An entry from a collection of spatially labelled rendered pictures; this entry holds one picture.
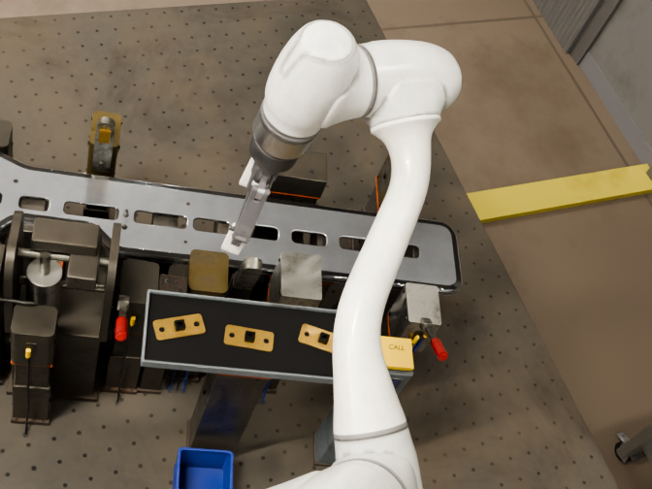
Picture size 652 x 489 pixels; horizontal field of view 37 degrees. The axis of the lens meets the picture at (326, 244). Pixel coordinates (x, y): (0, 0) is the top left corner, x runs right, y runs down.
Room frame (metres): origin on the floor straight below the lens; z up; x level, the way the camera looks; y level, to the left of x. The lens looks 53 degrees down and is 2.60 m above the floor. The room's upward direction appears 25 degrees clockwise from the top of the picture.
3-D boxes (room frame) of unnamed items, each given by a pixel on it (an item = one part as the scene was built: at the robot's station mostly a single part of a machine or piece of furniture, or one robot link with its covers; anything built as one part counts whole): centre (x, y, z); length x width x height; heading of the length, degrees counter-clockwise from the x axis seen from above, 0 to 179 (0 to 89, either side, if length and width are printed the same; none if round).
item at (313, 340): (0.90, -0.07, 1.17); 0.08 x 0.04 x 0.01; 97
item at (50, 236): (0.84, 0.40, 0.95); 0.18 x 0.13 x 0.49; 112
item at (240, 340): (0.84, 0.05, 1.17); 0.08 x 0.04 x 0.01; 107
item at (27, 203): (1.00, 0.55, 0.84); 0.12 x 0.05 x 0.29; 22
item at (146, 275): (0.88, 0.27, 0.89); 0.12 x 0.07 x 0.38; 22
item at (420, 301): (1.12, -0.23, 0.88); 0.12 x 0.07 x 0.36; 22
